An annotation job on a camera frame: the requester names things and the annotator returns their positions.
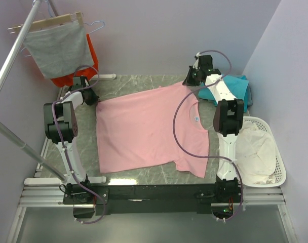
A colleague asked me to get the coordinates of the pink t shirt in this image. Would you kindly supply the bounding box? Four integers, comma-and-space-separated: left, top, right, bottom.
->
96, 83, 209, 178

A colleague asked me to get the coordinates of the white laundry basket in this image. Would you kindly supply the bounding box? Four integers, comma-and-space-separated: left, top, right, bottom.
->
236, 116, 287, 188

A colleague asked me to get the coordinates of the blue wire hanger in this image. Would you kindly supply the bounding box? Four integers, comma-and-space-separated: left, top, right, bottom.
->
19, 0, 105, 58

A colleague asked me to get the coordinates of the wooden clip hanger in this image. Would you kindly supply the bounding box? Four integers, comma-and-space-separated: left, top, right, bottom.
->
7, 11, 84, 32

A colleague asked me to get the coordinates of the black base beam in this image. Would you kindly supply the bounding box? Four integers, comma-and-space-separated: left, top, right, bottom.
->
63, 182, 241, 217

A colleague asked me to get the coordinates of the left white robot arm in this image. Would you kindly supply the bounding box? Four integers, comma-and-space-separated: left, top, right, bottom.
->
43, 76, 99, 204

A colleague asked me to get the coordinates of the orange hanging garment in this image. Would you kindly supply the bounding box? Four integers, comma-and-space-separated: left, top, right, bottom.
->
50, 33, 99, 88

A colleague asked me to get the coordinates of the folded teal t shirt stack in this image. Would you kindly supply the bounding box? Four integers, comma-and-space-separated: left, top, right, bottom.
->
198, 75, 253, 112

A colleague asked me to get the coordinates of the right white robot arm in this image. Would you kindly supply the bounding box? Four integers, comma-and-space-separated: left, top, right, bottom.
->
182, 52, 244, 181

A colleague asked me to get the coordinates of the metal clothes rack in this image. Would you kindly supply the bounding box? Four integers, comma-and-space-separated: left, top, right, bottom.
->
0, 0, 117, 188

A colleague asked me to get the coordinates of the white garment in basket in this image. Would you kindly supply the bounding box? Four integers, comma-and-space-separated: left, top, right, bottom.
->
236, 121, 276, 186

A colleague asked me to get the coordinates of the grey hanging cloth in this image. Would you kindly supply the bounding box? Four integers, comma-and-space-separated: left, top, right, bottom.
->
24, 21, 94, 79

